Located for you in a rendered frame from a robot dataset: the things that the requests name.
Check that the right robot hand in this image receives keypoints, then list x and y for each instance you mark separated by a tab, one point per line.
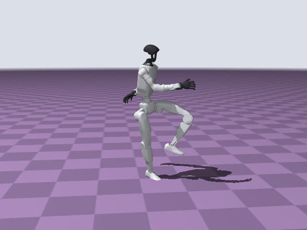
187	85

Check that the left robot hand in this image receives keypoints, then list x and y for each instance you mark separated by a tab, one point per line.
130	95

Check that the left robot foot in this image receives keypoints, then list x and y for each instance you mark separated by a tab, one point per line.
173	149

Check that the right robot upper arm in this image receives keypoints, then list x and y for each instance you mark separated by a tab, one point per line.
143	73

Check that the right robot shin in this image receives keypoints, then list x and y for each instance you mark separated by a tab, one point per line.
148	156

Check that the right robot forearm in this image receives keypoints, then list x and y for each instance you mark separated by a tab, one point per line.
164	88

